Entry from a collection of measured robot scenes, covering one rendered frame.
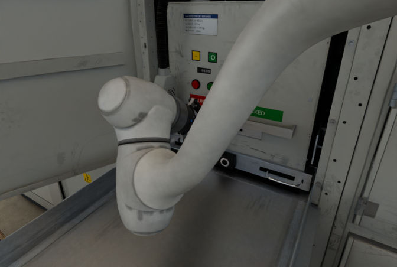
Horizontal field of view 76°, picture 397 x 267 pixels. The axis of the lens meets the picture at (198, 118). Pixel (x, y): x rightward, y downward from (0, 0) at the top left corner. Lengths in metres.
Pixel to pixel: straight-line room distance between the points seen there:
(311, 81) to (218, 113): 0.48
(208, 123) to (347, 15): 0.17
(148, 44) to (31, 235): 0.63
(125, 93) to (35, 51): 0.47
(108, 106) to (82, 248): 0.40
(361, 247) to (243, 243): 0.34
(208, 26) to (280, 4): 0.57
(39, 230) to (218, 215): 0.45
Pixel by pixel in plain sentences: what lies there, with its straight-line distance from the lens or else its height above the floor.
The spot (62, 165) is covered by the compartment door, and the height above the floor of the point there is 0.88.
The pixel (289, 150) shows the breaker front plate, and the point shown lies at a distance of 0.82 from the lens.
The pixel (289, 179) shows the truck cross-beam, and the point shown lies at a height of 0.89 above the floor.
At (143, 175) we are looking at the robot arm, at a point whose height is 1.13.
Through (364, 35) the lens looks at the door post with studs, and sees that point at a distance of 0.67.
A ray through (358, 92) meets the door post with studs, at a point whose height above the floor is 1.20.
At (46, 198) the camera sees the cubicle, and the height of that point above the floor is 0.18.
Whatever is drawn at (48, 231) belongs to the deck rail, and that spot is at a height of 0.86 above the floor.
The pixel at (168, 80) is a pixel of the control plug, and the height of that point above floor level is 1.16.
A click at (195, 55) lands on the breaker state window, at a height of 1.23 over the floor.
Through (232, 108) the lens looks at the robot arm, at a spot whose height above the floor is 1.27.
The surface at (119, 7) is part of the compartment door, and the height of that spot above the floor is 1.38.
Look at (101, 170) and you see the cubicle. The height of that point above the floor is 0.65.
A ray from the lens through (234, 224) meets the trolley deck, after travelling 0.74.
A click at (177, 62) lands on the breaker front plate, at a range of 0.89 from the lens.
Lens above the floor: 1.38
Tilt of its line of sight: 24 degrees down
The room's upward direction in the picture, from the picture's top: straight up
